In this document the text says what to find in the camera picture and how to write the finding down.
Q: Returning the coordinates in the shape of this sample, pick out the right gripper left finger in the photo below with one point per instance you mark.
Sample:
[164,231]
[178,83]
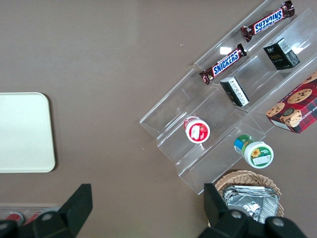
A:
[74,208]

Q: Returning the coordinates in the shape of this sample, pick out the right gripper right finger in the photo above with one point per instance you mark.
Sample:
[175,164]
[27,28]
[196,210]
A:
[215,210]

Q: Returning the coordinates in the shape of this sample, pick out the light wicker basket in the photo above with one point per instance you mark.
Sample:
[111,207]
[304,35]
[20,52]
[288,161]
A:
[237,174]

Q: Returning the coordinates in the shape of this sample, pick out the cream plastic tray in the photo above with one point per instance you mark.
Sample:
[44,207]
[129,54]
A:
[24,131]

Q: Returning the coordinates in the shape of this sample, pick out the silver foil packet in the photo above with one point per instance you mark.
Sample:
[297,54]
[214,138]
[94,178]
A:
[247,205]
[247,188]

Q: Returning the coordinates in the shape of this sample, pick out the red cola bottle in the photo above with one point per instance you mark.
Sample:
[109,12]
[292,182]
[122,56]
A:
[33,218]

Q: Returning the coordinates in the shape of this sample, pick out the clear acrylic bottle rack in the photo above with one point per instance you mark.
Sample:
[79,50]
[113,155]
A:
[24,207]

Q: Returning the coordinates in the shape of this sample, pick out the green lid sunflower jar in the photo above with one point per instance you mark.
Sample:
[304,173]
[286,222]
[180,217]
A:
[258,155]

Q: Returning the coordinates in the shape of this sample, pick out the red lid jar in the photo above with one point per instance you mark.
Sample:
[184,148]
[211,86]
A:
[198,131]

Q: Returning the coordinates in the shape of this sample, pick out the clear acrylic stepped shelf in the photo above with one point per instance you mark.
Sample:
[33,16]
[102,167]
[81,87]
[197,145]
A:
[178,104]

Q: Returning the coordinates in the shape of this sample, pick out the small black carton box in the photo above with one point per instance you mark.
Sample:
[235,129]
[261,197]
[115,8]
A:
[234,91]
[280,55]

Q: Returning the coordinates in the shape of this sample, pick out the red tartan cookie box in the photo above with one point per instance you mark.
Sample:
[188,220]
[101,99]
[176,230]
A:
[297,106]

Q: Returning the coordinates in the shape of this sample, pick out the Snickers chocolate bar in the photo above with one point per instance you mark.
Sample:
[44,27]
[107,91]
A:
[224,64]
[268,21]

